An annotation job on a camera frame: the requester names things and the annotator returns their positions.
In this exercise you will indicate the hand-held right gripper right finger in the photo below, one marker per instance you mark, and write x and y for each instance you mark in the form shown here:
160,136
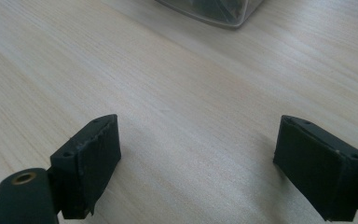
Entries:
317,168

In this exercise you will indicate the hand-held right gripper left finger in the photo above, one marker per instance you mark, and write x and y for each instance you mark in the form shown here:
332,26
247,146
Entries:
87,168

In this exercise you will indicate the clear plastic container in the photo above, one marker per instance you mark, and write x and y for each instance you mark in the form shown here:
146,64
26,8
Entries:
212,10

